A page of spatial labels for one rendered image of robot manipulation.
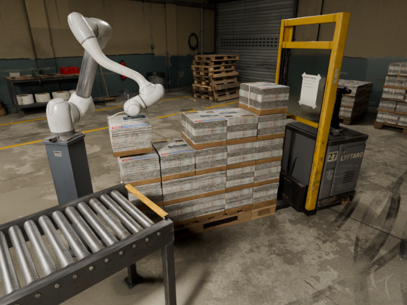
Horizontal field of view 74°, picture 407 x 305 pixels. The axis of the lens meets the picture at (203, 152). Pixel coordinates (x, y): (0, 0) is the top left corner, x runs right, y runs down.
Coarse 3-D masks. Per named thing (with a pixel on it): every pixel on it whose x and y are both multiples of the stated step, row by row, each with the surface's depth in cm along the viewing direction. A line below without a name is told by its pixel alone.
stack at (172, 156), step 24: (168, 144) 231; (240, 144) 232; (120, 168) 222; (144, 168) 205; (168, 168) 213; (192, 168) 221; (240, 168) 241; (144, 192) 212; (168, 192) 221; (192, 192) 230; (240, 192) 250; (192, 216) 239; (216, 216) 250; (240, 216) 261
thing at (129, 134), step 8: (112, 120) 196; (120, 120) 197; (128, 120) 198; (136, 120) 198; (144, 120) 199; (112, 128) 186; (120, 128) 186; (128, 128) 188; (136, 128) 190; (144, 128) 193; (112, 136) 187; (120, 136) 190; (128, 136) 192; (136, 136) 195; (144, 136) 196; (112, 144) 191; (120, 144) 193; (128, 144) 195; (136, 144) 198; (144, 144) 200
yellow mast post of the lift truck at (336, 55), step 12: (336, 24) 207; (348, 24) 206; (336, 36) 209; (336, 48) 210; (336, 60) 214; (336, 72) 218; (336, 84) 223; (324, 96) 228; (324, 108) 230; (324, 120) 232; (324, 132) 237; (324, 144) 242; (324, 156) 247; (312, 168) 253; (312, 180) 255; (312, 192) 259; (312, 204) 265
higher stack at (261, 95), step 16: (240, 96) 254; (256, 96) 229; (272, 96) 227; (272, 128) 238; (256, 144) 239; (272, 144) 245; (256, 160) 244; (256, 176) 251; (272, 176) 258; (256, 192) 258; (272, 192) 266; (256, 208) 265; (272, 208) 273
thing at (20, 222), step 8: (120, 184) 171; (96, 192) 161; (104, 192) 161; (120, 192) 168; (72, 200) 153; (80, 200) 153; (88, 200) 155; (128, 200) 174; (48, 208) 146; (56, 208) 146; (64, 208) 147; (32, 216) 139; (40, 216) 140; (48, 216) 142; (8, 224) 133; (16, 224) 133; (24, 232) 137; (40, 232) 142; (8, 240) 133
